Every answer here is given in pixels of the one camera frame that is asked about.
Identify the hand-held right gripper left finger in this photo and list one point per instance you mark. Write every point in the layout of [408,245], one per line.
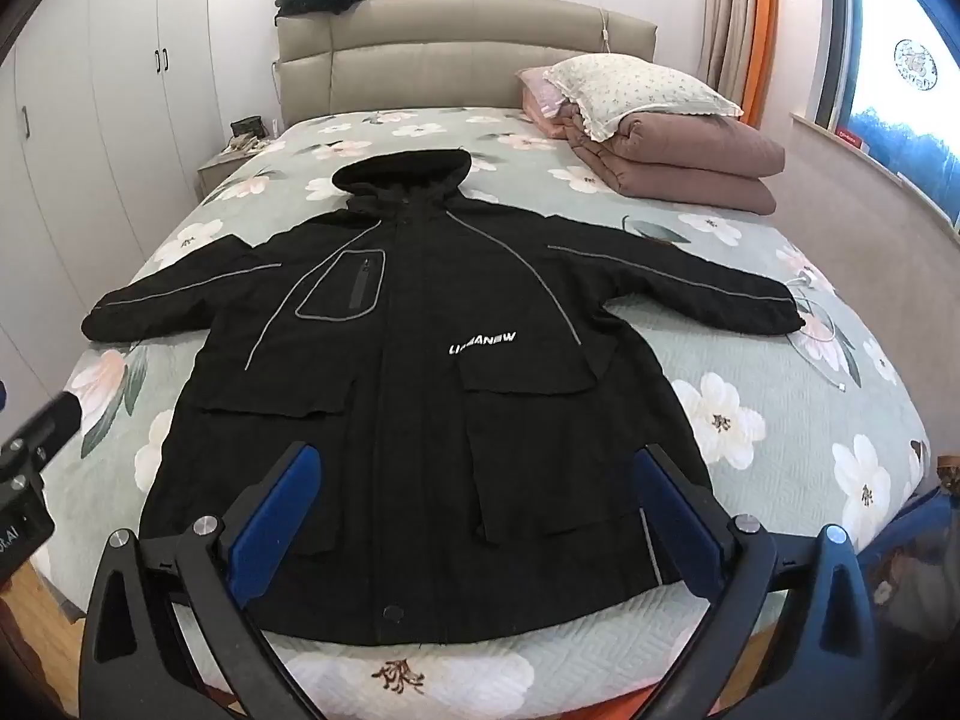
[277,514]

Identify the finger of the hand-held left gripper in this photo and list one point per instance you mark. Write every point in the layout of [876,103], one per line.
[45,427]

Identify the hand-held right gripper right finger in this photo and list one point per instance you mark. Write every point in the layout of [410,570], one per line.
[675,521]

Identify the black hooded coat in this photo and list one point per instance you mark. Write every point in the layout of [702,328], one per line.
[420,405]

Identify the bed with floral bedspread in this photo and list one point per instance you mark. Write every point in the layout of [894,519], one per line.
[750,367]

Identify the white wardrobe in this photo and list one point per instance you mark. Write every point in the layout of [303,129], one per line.
[97,127]

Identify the grey nightstand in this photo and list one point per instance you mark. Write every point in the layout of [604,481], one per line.
[221,169]

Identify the folded brown quilt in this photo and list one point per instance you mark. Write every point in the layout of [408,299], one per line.
[690,157]

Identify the white floral frilled pillow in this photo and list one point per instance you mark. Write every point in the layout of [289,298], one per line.
[637,90]

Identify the pink pillow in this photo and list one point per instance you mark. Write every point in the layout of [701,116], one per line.
[536,94]

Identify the window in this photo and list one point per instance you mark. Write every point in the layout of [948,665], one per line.
[892,112]

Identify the beige padded headboard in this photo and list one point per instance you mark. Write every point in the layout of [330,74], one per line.
[450,60]

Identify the beige and orange curtain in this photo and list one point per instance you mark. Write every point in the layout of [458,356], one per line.
[739,22]

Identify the round white window sticker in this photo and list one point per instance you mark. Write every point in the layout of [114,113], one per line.
[916,64]

